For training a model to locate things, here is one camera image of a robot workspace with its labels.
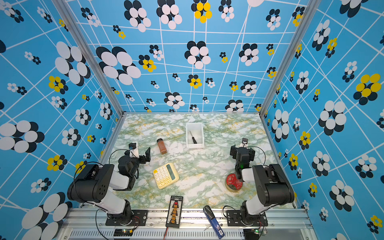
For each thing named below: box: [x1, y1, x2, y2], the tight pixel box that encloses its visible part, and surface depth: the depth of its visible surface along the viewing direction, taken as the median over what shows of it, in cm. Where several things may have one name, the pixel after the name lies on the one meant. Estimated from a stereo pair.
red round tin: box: [225, 173, 244, 193], surface depth 83 cm
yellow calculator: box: [153, 162, 180, 190], surface depth 87 cm
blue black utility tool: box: [203, 205, 225, 240], surface depth 71 cm
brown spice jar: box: [156, 138, 168, 155], surface depth 98 cm
